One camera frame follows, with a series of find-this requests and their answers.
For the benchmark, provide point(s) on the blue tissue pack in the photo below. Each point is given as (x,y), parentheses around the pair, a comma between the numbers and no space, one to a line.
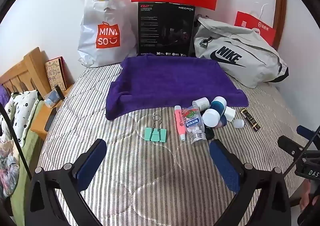
(51,97)

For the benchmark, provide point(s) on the small white cap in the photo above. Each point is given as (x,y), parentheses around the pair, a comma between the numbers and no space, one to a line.
(238,123)

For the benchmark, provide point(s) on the green binder clip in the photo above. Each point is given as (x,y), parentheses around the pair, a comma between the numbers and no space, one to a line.
(156,132)

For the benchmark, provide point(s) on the white plastic shopping bag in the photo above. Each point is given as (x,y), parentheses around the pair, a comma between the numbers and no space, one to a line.
(105,28)

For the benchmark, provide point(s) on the blue bottle large white cap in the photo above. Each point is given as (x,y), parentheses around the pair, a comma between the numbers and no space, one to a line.
(211,117)

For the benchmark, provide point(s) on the green bed sheet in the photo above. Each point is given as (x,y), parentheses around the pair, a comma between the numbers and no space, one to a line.
(21,191)

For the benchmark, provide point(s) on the wooden door frame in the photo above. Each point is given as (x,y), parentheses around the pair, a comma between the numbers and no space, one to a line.
(280,3)

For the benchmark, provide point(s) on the black gold lipstick tube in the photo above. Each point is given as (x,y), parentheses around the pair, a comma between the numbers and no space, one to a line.
(250,119)

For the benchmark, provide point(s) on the pink correction pen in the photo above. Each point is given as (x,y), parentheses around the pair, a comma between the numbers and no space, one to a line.
(180,122)

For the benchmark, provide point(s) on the colourful floral quilt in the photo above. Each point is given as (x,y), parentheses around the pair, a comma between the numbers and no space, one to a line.
(7,163)

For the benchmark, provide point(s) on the wooden headboard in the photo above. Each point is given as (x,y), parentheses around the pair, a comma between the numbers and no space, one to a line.
(22,71)

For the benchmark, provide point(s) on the clear jar white lid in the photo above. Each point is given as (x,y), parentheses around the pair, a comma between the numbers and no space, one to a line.
(201,102)

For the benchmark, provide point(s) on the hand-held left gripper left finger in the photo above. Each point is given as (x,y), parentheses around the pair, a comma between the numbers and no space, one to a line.
(90,163)

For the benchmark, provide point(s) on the wooden nightstand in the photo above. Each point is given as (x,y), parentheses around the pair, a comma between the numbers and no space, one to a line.
(42,126)

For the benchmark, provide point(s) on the white cylinder container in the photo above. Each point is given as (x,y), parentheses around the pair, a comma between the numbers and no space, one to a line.
(230,113)

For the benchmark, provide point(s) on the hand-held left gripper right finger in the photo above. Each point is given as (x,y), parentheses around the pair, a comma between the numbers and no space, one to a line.
(225,163)

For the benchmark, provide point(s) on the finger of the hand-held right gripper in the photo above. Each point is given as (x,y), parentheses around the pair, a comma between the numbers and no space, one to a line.
(306,130)
(288,146)

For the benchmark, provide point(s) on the purple towel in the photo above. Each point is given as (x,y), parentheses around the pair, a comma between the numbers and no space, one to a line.
(172,86)

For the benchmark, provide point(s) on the grey sports bag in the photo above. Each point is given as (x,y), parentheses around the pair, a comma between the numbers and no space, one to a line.
(237,53)

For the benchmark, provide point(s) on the illustrated book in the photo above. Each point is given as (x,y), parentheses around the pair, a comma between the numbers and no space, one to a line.
(56,73)

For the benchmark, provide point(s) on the black headphone box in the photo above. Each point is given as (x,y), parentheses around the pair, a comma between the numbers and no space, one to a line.
(166,30)

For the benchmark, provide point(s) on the person's right hand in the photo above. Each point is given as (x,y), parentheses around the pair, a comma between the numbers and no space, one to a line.
(304,196)

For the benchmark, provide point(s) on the black phone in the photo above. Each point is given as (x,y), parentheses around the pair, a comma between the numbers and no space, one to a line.
(50,121)

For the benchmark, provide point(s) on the clear candy bottle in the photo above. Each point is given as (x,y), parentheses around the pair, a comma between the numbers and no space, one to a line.
(195,126)

